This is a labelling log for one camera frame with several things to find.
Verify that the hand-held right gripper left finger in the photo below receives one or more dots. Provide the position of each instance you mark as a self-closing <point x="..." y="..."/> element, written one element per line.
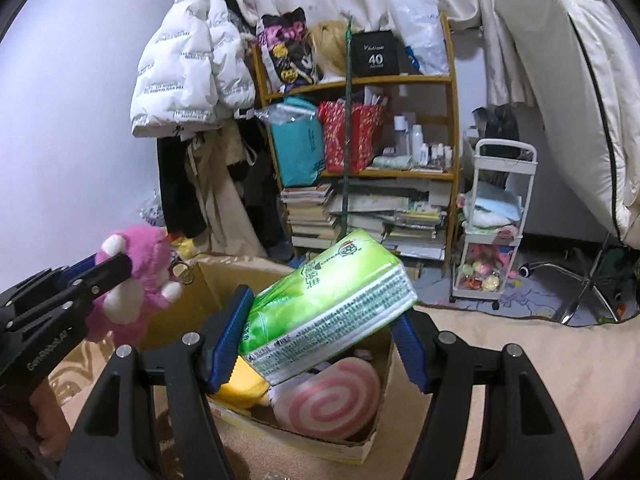
<point x="232" y="330"/>

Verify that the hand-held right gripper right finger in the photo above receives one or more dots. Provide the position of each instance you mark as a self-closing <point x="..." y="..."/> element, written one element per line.
<point x="412" y="355"/>

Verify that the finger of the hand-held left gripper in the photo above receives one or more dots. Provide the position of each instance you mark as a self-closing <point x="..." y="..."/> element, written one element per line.
<point x="80" y="267"/>
<point x="112" y="267"/>

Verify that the pink plush toy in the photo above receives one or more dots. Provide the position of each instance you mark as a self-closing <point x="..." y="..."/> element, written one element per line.
<point x="145" y="270"/>

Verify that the printed cardboard box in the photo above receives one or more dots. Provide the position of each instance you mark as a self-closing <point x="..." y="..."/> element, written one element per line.
<point x="190" y="305"/>

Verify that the round yellow plush pouch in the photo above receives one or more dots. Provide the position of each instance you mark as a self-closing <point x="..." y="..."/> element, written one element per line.
<point x="245" y="385"/>

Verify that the green tissue pack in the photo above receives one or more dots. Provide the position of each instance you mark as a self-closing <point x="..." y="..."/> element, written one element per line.
<point x="325" y="300"/>

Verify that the pink swirl plush cushion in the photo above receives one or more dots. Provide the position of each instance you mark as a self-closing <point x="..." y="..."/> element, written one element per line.
<point x="325" y="400"/>

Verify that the person's left hand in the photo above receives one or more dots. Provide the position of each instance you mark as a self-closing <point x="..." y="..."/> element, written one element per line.
<point x="50" y="420"/>

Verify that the purple patterned floor mat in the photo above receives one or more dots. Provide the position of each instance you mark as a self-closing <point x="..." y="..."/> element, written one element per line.
<point x="435" y="292"/>

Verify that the black hanging trousers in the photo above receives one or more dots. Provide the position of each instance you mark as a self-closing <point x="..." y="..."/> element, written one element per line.
<point x="180" y="190"/>

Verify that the pile of colourful small toys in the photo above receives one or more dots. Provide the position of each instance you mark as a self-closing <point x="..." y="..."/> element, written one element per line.
<point x="482" y="272"/>

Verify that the beige hanging coat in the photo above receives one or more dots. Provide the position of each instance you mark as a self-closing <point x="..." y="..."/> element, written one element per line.
<point x="220" y="200"/>

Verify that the dark hanging coat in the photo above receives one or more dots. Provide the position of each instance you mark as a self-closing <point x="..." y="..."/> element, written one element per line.
<point x="260" y="185"/>

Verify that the stack of books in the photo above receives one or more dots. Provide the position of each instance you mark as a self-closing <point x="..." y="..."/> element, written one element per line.
<point x="370" y="210"/>

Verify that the beige patterned blanket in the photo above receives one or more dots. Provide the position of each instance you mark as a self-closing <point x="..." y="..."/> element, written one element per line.
<point x="575" y="360"/>

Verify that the light blue pillow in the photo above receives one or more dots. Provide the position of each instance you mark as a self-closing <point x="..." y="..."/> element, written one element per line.
<point x="495" y="210"/>

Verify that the chrome chair base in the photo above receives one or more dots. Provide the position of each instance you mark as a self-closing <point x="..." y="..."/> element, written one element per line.
<point x="580" y="290"/>

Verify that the light green folded cloth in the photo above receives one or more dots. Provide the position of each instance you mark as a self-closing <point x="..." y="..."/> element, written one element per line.
<point x="392" y="162"/>

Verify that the teal bag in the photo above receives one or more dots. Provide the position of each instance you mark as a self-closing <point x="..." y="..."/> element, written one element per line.
<point x="297" y="145"/>

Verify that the white trolley cart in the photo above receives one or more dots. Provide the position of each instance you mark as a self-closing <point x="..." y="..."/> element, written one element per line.
<point x="527" y="185"/>

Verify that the group of white cosmetic bottles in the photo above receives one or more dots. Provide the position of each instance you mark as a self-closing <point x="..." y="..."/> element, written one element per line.
<point x="417" y="142"/>

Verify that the white puffer jacket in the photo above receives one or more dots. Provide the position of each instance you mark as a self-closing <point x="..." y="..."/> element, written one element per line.
<point x="185" y="60"/>

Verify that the green pole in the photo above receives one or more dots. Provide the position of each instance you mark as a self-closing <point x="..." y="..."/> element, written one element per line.
<point x="346" y="135"/>

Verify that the red patterned bag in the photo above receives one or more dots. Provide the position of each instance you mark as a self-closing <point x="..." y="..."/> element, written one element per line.
<point x="360" y="135"/>

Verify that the wooden shelf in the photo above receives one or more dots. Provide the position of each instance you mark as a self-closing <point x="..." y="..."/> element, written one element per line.
<point x="400" y="80"/>

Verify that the black patterned bag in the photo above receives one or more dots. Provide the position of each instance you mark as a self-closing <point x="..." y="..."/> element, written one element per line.
<point x="287" y="50"/>

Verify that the blonde wig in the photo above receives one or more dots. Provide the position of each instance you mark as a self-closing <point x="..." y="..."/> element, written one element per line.
<point x="327" y="50"/>

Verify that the black box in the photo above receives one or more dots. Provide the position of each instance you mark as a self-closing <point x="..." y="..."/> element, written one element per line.
<point x="375" y="55"/>

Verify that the white mattress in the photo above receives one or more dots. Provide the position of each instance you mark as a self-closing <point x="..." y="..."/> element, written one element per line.
<point x="560" y="85"/>

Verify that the white plastic bag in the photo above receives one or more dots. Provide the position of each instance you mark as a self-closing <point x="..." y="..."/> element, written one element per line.
<point x="417" y="30"/>

